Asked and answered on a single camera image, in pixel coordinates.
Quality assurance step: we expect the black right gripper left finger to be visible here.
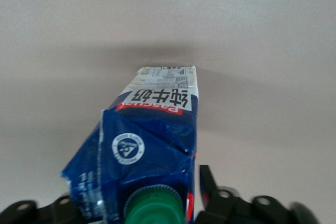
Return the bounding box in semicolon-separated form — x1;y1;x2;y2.
33;194;77;224

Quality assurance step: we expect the blue white milk carton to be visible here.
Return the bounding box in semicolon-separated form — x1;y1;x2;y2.
60;65;198;224

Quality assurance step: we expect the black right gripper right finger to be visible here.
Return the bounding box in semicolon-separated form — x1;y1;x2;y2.
198;165;261;224

